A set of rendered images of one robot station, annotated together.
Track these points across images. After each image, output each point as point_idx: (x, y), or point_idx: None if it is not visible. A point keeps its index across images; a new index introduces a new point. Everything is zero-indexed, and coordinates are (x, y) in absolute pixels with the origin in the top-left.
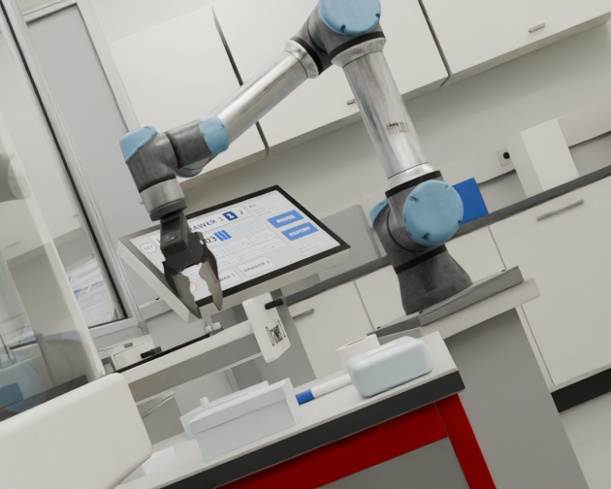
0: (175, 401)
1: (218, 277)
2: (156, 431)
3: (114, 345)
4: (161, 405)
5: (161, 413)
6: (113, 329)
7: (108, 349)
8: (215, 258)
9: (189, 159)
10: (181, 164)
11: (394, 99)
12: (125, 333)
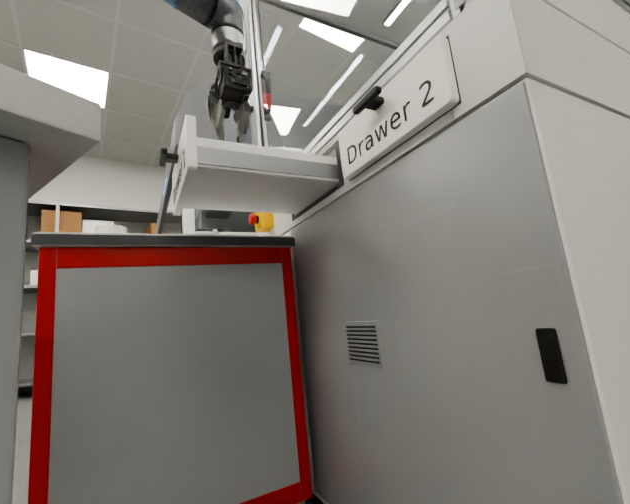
0: (513, 94)
1: (210, 119)
2: (381, 192)
3: (352, 118)
4: (432, 139)
5: (416, 158)
6: (358, 95)
7: (337, 134)
8: (207, 102)
9: (195, 19)
10: (202, 23)
11: None
12: (383, 76)
